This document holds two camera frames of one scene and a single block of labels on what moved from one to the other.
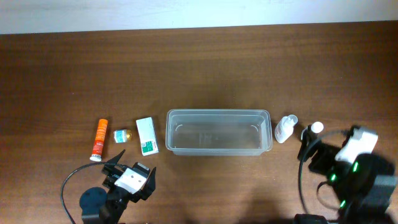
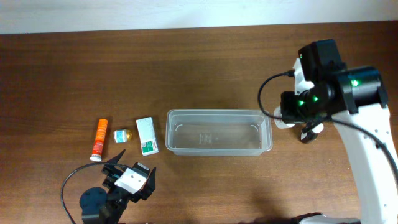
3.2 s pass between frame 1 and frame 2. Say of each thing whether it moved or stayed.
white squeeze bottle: moved
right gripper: moved
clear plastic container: stayed
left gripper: stayed
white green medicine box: stayed
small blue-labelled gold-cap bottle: stayed
